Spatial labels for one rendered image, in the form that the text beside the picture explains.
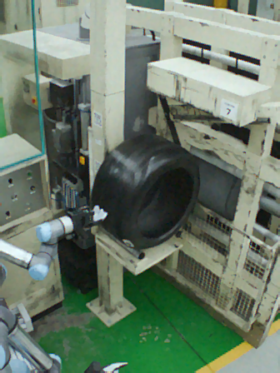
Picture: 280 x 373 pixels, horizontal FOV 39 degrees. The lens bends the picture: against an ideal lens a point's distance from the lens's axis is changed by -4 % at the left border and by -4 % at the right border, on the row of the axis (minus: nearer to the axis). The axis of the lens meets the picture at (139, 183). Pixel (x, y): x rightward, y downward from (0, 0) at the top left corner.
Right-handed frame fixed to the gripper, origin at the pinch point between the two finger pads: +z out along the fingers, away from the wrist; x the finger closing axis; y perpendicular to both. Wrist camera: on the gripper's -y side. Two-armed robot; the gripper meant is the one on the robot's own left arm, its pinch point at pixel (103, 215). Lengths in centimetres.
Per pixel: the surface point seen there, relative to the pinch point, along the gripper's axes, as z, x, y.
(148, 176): 14.5, -11.6, 22.0
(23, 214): -12, 60, -29
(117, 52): 21, 26, 70
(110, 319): 34, 24, -114
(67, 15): 182, 325, 59
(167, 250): 42, -8, -34
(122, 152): 14.1, 6.9, 26.6
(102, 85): 16, 29, 54
